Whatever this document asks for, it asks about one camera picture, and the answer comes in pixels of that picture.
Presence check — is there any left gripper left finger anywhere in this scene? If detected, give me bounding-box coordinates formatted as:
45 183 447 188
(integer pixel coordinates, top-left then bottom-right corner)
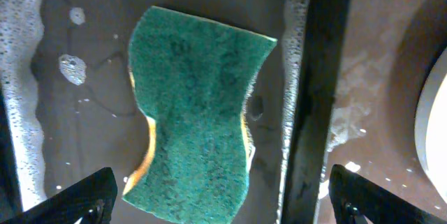
1 167 117 224

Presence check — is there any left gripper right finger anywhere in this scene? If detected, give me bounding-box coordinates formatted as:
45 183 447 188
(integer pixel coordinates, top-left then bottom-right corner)
329 165 446 224

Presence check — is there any pale green plate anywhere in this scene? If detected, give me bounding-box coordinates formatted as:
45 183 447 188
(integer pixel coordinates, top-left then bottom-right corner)
414 52 446 200

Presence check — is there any green and yellow sponge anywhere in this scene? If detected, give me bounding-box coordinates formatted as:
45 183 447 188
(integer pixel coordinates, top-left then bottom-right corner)
122 6 277 223

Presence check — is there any small black tray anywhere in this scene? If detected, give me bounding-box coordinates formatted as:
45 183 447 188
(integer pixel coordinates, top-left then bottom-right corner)
1 0 350 223

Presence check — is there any brown plastic serving tray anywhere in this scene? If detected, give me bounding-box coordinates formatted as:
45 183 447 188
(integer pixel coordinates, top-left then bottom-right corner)
316 0 446 223

